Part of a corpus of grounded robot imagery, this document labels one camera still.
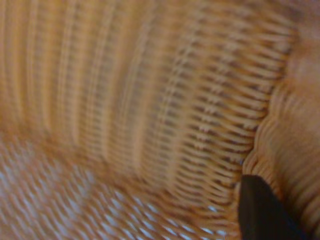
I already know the orange woven wicker basket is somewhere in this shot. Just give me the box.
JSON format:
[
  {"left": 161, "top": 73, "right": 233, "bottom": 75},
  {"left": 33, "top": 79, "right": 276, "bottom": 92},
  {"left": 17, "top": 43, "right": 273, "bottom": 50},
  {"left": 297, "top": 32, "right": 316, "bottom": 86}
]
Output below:
[{"left": 0, "top": 0, "right": 320, "bottom": 240}]

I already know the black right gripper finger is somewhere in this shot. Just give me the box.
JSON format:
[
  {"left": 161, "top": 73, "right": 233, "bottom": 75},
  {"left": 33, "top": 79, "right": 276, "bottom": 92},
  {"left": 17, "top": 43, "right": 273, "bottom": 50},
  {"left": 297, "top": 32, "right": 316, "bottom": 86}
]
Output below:
[{"left": 237, "top": 174, "right": 309, "bottom": 240}]

